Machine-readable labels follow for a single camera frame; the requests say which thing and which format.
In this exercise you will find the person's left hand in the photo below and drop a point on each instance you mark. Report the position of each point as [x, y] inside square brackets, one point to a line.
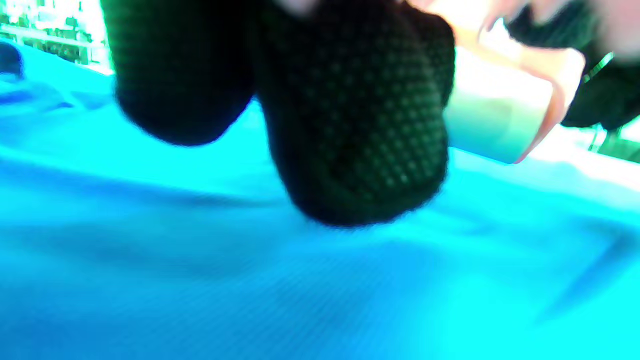
[350, 110]

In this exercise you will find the pink lint roller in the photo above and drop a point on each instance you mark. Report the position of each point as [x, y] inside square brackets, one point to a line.
[495, 115]

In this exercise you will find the blue t-shirt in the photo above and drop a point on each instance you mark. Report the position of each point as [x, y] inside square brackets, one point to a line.
[250, 270]

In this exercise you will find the cluttered background shelves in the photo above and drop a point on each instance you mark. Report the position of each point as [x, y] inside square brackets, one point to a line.
[50, 30]

